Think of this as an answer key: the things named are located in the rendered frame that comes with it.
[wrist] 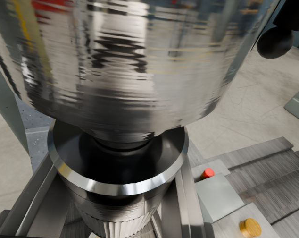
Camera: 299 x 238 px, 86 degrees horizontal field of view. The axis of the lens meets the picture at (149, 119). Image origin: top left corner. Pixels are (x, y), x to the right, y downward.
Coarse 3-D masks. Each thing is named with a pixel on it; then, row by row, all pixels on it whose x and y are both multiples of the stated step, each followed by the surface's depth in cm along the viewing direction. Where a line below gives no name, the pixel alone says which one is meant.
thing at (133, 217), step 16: (160, 192) 5; (80, 208) 6; (96, 208) 5; (112, 208) 5; (128, 208) 5; (144, 208) 5; (96, 224) 7; (112, 224) 6; (128, 224) 6; (144, 224) 8
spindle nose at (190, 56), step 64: (0, 0) 1; (64, 0) 1; (128, 0) 1; (192, 0) 1; (256, 0) 2; (0, 64) 2; (64, 64) 2; (128, 64) 2; (192, 64) 2; (128, 128) 2
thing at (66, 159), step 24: (48, 144) 5; (72, 144) 5; (96, 144) 5; (144, 144) 5; (168, 144) 5; (72, 168) 4; (96, 168) 4; (120, 168) 4; (144, 168) 4; (168, 168) 5; (96, 192) 4; (120, 192) 4; (144, 192) 4
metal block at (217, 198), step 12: (204, 180) 25; (216, 180) 25; (204, 192) 24; (216, 192) 24; (228, 192) 24; (204, 204) 22; (216, 204) 23; (228, 204) 23; (240, 204) 23; (204, 216) 23; (216, 216) 22
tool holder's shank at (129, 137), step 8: (80, 128) 4; (88, 128) 4; (96, 136) 4; (104, 136) 4; (112, 136) 4; (120, 136) 4; (128, 136) 4; (136, 136) 4; (144, 136) 4; (152, 136) 4; (104, 144) 5; (112, 144) 5; (120, 144) 5; (128, 144) 5; (136, 144) 5
